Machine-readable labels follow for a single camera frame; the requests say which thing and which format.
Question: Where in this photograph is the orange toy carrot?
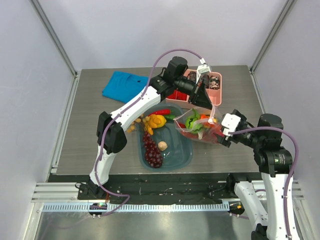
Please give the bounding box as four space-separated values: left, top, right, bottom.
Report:
200 114 210 121

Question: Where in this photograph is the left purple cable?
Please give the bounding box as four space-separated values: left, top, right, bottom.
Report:
95 48 205 216

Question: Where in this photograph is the red rolled sock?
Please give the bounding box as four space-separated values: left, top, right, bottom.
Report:
167 90 178 100
176 91 188 101

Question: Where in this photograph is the dark rolled sock middle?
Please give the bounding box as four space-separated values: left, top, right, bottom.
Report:
202 74 210 89

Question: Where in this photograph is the brown longan bunch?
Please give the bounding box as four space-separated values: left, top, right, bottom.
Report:
126 114 150 133

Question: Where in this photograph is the teal plastic basket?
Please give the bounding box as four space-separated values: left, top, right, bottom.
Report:
136 103 194 172

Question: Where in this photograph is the purple grape bunch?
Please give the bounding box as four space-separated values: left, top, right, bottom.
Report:
142 132 163 169

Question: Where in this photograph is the orange toy fruit cluster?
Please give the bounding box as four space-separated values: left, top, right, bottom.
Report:
142 114 167 136

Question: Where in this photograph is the toy green onion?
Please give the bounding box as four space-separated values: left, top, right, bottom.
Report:
190 108 212 140

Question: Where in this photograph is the white toy garlic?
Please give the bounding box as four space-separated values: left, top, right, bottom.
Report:
158 141 168 152

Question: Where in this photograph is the green toy cucumber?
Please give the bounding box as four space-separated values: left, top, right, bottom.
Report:
164 114 176 121

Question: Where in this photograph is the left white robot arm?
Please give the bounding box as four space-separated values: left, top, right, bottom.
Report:
87 56 213 200

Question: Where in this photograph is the red rolled sock left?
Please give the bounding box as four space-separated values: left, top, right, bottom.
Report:
167 90 178 100

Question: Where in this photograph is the red toy chili pepper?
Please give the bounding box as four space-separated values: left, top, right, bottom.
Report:
149 108 171 116

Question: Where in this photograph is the green toy melon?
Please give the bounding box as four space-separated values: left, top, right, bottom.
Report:
185 113 203 134

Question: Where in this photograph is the blue folded cloth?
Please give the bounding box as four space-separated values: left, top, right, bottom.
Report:
102 71 148 104

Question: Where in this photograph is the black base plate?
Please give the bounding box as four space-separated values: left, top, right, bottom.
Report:
77 172 256 205

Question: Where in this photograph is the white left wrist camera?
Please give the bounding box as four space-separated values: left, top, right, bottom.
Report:
196 58 211 83

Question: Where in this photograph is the red rolled sock right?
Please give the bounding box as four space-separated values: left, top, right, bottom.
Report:
176 91 188 101

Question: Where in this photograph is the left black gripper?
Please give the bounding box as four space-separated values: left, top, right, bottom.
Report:
173 77 213 110

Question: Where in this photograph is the floral rolled sock right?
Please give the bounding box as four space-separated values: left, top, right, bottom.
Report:
209 76 221 90

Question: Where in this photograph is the clear zip top bag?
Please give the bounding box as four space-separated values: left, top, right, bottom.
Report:
173 106 224 144

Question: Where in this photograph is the dark rolled sock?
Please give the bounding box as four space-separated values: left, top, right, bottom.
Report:
202 74 210 89
188 71 197 82

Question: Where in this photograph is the white slotted cable duct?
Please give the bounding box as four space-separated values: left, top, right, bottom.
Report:
42 201 230 213

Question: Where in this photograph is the red toy lobster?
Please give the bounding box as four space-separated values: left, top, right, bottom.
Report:
176 124 224 144

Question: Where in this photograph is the dark rolled sock left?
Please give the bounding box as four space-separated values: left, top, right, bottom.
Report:
188 71 197 82

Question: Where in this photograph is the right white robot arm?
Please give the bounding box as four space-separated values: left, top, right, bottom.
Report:
217 110 300 240

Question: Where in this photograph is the pink divided organizer box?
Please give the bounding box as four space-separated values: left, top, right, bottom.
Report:
165 71 222 109

